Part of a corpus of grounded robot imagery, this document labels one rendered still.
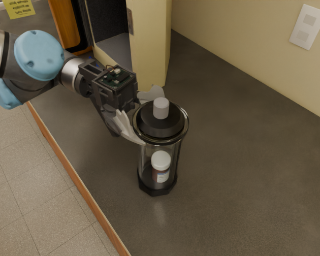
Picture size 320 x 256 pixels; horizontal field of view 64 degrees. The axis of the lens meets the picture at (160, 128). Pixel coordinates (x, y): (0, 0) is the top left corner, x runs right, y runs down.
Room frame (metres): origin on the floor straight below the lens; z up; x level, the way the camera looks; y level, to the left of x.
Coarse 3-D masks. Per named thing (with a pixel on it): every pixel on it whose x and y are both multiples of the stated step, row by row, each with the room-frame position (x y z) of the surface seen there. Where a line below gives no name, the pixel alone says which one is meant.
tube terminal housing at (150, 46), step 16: (128, 0) 0.67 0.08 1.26; (144, 0) 0.68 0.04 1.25; (160, 0) 0.71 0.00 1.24; (144, 16) 0.68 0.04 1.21; (160, 16) 0.71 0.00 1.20; (144, 32) 0.68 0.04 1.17; (160, 32) 0.71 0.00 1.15; (96, 48) 0.88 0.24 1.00; (144, 48) 0.68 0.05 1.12; (160, 48) 0.71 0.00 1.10; (112, 64) 0.79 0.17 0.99; (144, 64) 0.67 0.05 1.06; (160, 64) 0.71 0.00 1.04; (144, 80) 0.67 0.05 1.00; (160, 80) 0.71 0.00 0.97
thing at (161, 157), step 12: (180, 108) 0.37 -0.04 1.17; (132, 120) 0.33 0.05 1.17; (180, 132) 0.31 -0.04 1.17; (144, 156) 0.30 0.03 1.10; (156, 156) 0.29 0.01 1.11; (168, 156) 0.30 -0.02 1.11; (144, 168) 0.30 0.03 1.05; (156, 168) 0.29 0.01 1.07; (168, 168) 0.30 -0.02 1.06; (144, 180) 0.31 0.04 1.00; (156, 180) 0.29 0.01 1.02; (168, 180) 0.30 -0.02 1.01
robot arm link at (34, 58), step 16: (0, 32) 0.38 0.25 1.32; (32, 32) 0.38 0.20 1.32; (0, 48) 0.35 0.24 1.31; (16, 48) 0.35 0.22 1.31; (32, 48) 0.36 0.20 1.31; (48, 48) 0.37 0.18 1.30; (0, 64) 0.34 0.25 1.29; (16, 64) 0.34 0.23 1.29; (32, 64) 0.34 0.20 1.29; (48, 64) 0.35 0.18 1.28; (16, 80) 0.35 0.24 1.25; (32, 80) 0.35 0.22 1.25; (48, 80) 0.36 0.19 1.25
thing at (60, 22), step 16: (0, 0) 0.78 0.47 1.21; (16, 0) 0.80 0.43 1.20; (32, 0) 0.82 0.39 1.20; (48, 0) 0.85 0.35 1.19; (64, 0) 0.87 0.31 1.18; (0, 16) 0.77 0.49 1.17; (16, 16) 0.79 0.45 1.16; (32, 16) 0.81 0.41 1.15; (48, 16) 0.84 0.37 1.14; (64, 16) 0.86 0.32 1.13; (16, 32) 0.78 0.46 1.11; (48, 32) 0.83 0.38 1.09; (64, 32) 0.85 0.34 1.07; (64, 48) 0.85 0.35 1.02
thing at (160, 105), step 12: (144, 108) 0.35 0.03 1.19; (156, 108) 0.33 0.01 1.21; (168, 108) 0.33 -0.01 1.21; (144, 120) 0.32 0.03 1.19; (156, 120) 0.32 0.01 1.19; (168, 120) 0.32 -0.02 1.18; (180, 120) 0.32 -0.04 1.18; (144, 132) 0.30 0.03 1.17; (156, 132) 0.30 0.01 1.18; (168, 132) 0.30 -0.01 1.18
